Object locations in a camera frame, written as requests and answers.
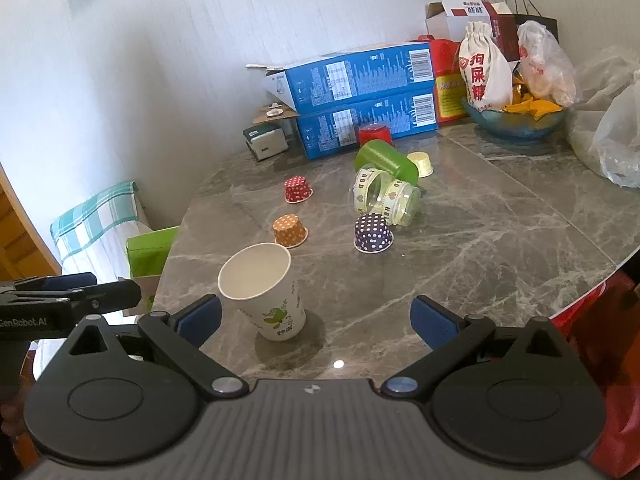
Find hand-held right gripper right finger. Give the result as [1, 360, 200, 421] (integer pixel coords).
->
[379, 296, 572, 404]

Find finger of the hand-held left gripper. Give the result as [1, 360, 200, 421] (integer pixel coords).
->
[12, 272, 98, 295]
[65, 280, 142, 314]

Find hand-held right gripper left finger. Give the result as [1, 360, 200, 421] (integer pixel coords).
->
[66, 294, 249, 402]

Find white paper cup green print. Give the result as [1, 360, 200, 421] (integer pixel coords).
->
[217, 242, 307, 343]

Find purple polka dot paper cup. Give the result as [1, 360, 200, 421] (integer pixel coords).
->
[353, 213, 394, 254]

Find clear plastic cup flower print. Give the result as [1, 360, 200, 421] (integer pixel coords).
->
[382, 178, 422, 227]

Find orange polka dot paper cup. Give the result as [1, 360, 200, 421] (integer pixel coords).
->
[272, 214, 309, 249]

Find clear plastic cup lettered band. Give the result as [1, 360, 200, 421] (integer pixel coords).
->
[348, 167, 397, 217]

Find cream paper cup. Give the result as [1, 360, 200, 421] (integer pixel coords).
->
[406, 152, 434, 179]

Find red polka dot paper cup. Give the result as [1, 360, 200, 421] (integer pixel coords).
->
[284, 176, 314, 204]

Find green plastic cup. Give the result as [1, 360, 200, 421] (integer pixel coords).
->
[355, 140, 420, 186]

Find red plastic cup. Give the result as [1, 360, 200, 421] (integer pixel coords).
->
[357, 123, 392, 149]

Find green paper bag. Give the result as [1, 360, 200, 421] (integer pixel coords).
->
[120, 226, 180, 317]

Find wooden door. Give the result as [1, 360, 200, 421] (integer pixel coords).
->
[0, 162, 63, 282]

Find chair with teal checkered cloth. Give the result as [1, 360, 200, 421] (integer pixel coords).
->
[49, 180, 151, 286]

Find blue cardboard box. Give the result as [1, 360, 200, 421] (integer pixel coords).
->
[246, 42, 435, 115]
[295, 91, 440, 161]

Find blue glass bowl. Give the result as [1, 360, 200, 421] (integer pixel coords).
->
[461, 96, 571, 141]

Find yellow snack packets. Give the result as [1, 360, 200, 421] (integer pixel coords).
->
[502, 70, 564, 121]

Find red tin yellow label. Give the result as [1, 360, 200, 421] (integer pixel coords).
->
[417, 35, 472, 124]

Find white translucent plastic bag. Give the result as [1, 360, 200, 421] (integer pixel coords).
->
[567, 77, 640, 189]

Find white plastic bag red print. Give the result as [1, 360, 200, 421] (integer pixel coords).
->
[516, 20, 577, 107]

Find dark paper shopping bag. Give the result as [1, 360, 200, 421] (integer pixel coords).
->
[492, 0, 559, 63]

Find white red carton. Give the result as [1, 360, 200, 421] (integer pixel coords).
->
[425, 0, 514, 44]

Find clear plastic bag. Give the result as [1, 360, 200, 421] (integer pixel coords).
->
[570, 45, 640, 111]

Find white drawstring cloth bag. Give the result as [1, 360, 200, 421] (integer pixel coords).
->
[458, 21, 514, 112]

